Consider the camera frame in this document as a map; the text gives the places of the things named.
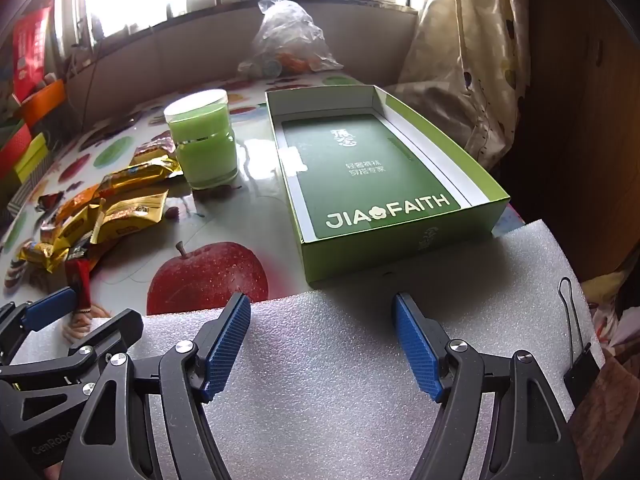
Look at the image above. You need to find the green jar with white lid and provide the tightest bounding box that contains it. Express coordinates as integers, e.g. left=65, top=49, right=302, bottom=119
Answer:
left=164, top=89, right=240, bottom=191

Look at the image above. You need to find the white printed plastic bag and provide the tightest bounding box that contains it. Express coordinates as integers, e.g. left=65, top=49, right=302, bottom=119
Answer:
left=590, top=280, right=640, bottom=351

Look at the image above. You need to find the white foam sheet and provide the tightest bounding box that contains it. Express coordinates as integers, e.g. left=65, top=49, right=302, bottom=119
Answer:
left=10, top=219, right=608, bottom=480

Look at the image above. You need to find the dark wooden cabinet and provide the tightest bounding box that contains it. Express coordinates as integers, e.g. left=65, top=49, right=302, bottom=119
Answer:
left=515, top=0, right=640, bottom=281

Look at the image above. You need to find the red snack packet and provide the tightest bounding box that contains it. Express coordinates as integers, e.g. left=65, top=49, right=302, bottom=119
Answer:
left=131, top=137, right=177, bottom=163

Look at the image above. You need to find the brown cardboard piece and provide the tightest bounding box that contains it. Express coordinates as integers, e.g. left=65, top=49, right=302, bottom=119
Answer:
left=570, top=355, right=640, bottom=466

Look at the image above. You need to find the green cardboard box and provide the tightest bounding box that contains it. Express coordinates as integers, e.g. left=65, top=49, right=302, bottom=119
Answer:
left=265, top=84, right=512, bottom=291

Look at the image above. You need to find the gold snack packet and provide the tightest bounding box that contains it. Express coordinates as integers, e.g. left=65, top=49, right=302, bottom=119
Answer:
left=92, top=190, right=170, bottom=248
left=50, top=222, right=108, bottom=267
left=17, top=239, right=71, bottom=275
left=97, top=157, right=185, bottom=196

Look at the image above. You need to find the clear plastic bag with items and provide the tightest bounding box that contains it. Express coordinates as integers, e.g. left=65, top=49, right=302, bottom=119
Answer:
left=237, top=0, right=346, bottom=78

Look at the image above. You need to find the black binder clip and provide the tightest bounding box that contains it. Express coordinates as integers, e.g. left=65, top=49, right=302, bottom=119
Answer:
left=557, top=276, right=601, bottom=406

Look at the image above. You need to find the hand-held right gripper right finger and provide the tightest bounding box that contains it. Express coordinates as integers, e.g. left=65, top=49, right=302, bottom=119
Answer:
left=392, top=292, right=583, bottom=480

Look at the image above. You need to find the cream printed curtain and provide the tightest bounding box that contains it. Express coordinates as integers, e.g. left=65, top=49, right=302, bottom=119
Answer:
left=395, top=0, right=531, bottom=171

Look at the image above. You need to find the red paper bag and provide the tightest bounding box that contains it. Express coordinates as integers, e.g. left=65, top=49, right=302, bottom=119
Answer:
left=12, top=7, right=53, bottom=101

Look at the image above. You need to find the black white striped box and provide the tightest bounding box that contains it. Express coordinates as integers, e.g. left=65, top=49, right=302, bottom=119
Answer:
left=10, top=180, right=37, bottom=211

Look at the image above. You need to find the orange box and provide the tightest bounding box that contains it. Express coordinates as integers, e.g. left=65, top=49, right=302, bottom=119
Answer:
left=20, top=80, right=68, bottom=128

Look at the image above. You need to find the yellow plastic bag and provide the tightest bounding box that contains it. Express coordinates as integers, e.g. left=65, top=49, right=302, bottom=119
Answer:
left=580, top=270, right=621, bottom=306

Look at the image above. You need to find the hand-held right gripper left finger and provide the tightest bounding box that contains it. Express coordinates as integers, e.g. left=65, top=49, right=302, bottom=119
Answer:
left=59, top=292, right=252, bottom=480

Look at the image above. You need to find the lime green box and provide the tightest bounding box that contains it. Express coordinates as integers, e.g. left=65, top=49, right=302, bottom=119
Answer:
left=12, top=132, right=51, bottom=181

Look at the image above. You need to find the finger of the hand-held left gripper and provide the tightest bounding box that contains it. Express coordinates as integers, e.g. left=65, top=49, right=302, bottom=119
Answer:
left=0, top=310, right=145, bottom=397
left=0, top=287, right=81, bottom=346

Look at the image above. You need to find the dark red stick packet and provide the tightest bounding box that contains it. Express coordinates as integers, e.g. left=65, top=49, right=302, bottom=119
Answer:
left=65, top=259, right=93, bottom=315

